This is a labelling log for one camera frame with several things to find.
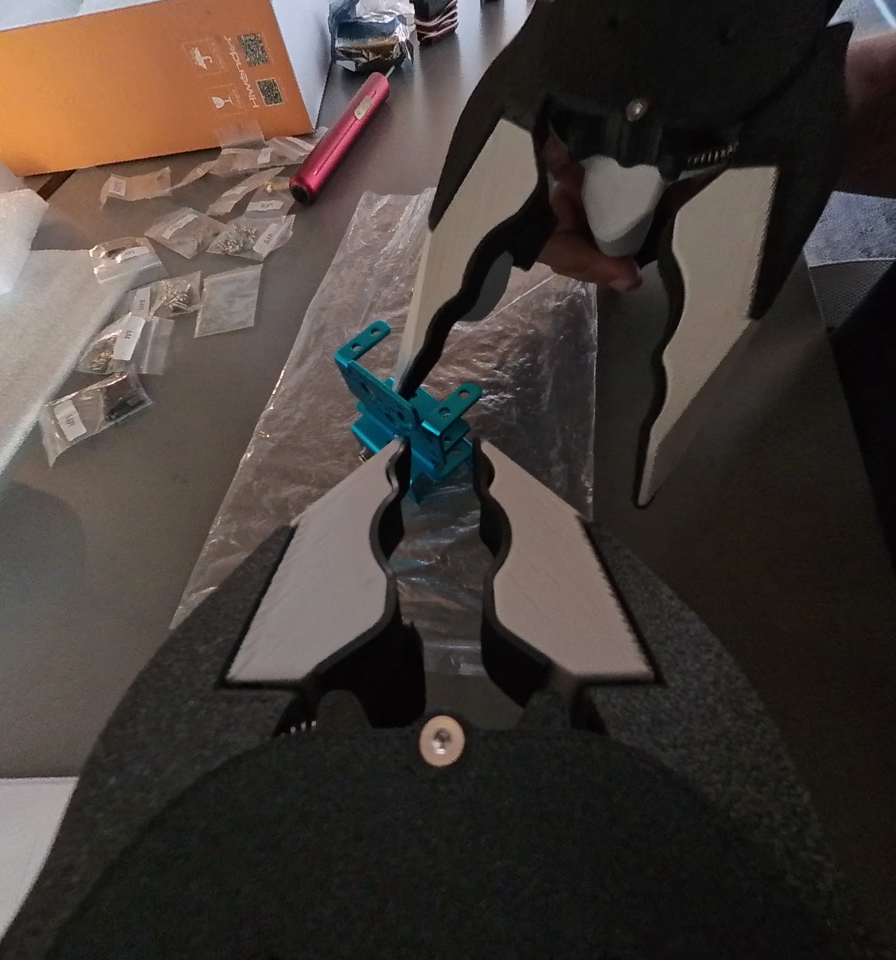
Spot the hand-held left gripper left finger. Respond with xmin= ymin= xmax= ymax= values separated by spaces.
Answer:
xmin=224 ymin=441 xmax=405 ymax=687

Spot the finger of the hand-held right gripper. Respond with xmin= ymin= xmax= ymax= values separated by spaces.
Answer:
xmin=400 ymin=122 xmax=552 ymax=395
xmin=632 ymin=165 xmax=784 ymax=511

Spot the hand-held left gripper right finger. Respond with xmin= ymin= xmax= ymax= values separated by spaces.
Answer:
xmin=480 ymin=442 xmax=657 ymax=685

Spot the blue metal bracket assembly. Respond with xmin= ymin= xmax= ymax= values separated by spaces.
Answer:
xmin=334 ymin=321 xmax=482 ymax=507

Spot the person's right hand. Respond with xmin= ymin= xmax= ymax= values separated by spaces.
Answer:
xmin=536 ymin=137 xmax=645 ymax=295

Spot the grey mesh chair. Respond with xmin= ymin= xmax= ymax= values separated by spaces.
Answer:
xmin=808 ymin=255 xmax=896 ymax=331

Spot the slim dark red screwdriver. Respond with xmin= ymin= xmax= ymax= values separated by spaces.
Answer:
xmin=290 ymin=72 xmax=393 ymax=206

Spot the clear plastic bag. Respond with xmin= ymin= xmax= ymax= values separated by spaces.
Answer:
xmin=170 ymin=187 xmax=599 ymax=676

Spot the clear bag of blue parts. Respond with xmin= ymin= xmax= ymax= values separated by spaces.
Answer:
xmin=328 ymin=0 xmax=419 ymax=74

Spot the group of small hardware bags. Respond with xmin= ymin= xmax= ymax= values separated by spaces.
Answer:
xmin=39 ymin=135 xmax=321 ymax=466

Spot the orange cardboard box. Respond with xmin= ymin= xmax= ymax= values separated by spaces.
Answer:
xmin=0 ymin=0 xmax=323 ymax=177

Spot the white foam sheet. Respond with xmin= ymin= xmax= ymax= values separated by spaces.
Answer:
xmin=0 ymin=247 xmax=137 ymax=519

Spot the open instruction manual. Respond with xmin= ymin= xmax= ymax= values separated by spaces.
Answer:
xmin=0 ymin=776 xmax=80 ymax=960

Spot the black servo motor with wires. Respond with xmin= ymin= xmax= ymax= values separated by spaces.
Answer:
xmin=414 ymin=0 xmax=461 ymax=46

